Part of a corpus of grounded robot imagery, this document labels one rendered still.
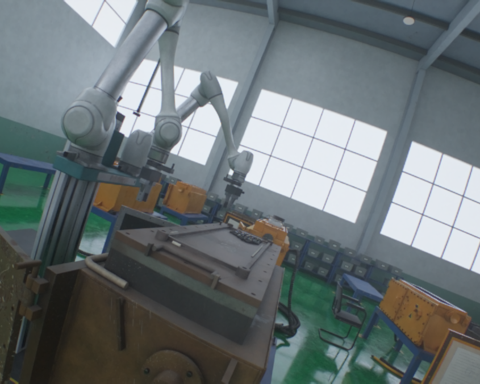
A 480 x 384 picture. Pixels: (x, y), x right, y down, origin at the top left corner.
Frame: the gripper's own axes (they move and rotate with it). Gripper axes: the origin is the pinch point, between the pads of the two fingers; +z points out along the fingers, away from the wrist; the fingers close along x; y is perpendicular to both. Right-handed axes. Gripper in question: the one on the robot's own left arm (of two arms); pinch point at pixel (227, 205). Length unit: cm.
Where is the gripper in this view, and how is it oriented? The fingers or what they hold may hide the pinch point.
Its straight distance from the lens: 183.5
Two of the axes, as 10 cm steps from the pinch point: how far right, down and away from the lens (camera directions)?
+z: -3.7, 9.3, 0.3
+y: 8.0, 3.0, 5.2
